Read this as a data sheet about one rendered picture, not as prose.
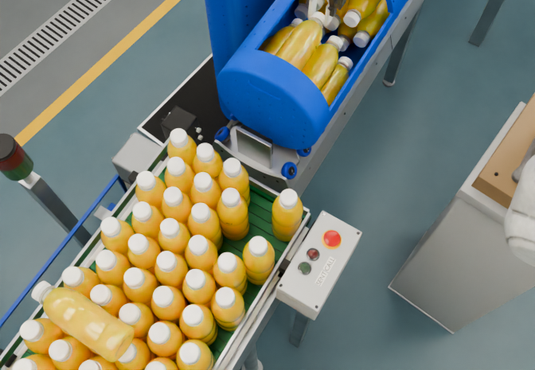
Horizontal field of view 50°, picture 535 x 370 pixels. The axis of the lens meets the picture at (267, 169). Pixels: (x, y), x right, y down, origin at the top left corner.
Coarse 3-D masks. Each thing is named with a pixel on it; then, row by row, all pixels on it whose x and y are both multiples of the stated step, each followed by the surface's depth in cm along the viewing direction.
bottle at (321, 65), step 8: (320, 48) 138; (328, 48) 138; (336, 48) 141; (312, 56) 137; (320, 56) 137; (328, 56) 137; (336, 56) 139; (312, 64) 136; (320, 64) 136; (328, 64) 137; (336, 64) 140; (304, 72) 135; (312, 72) 135; (320, 72) 136; (328, 72) 137; (312, 80) 134; (320, 80) 136; (320, 88) 137
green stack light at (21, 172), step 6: (24, 150) 120; (24, 162) 119; (30, 162) 122; (18, 168) 118; (24, 168) 119; (30, 168) 122; (6, 174) 119; (12, 174) 119; (18, 174) 120; (24, 174) 121; (12, 180) 121; (18, 180) 121
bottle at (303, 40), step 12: (300, 24) 135; (312, 24) 135; (288, 36) 136; (300, 36) 133; (312, 36) 134; (288, 48) 132; (300, 48) 132; (312, 48) 134; (288, 60) 131; (300, 60) 132
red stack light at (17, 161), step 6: (18, 144) 117; (18, 150) 116; (12, 156) 114; (18, 156) 116; (24, 156) 118; (0, 162) 114; (6, 162) 114; (12, 162) 115; (18, 162) 117; (0, 168) 116; (6, 168) 116; (12, 168) 117
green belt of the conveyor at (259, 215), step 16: (160, 176) 151; (256, 192) 149; (256, 208) 147; (256, 224) 145; (224, 240) 143; (240, 240) 143; (272, 240) 143; (240, 256) 142; (256, 288) 138; (224, 336) 133; (32, 352) 132
